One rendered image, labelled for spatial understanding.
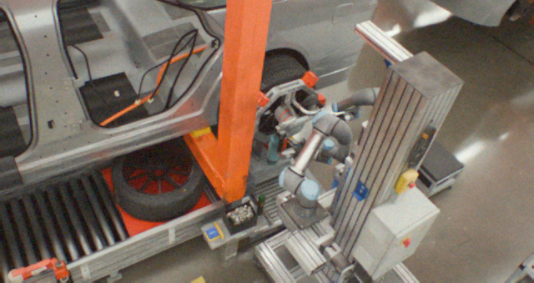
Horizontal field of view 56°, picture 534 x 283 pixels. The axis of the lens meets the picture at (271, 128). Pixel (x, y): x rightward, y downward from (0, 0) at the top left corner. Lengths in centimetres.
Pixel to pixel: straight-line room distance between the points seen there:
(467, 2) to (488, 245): 232
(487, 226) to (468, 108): 150
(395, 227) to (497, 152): 275
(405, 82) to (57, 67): 180
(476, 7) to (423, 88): 316
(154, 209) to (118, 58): 119
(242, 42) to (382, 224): 120
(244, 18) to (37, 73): 115
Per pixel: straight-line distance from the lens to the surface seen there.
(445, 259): 435
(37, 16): 282
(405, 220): 282
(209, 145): 364
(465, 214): 469
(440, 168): 444
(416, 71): 239
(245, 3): 239
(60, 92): 303
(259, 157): 418
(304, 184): 302
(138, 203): 358
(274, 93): 345
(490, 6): 542
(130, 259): 369
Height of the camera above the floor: 341
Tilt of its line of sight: 46 degrees down
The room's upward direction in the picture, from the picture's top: 10 degrees clockwise
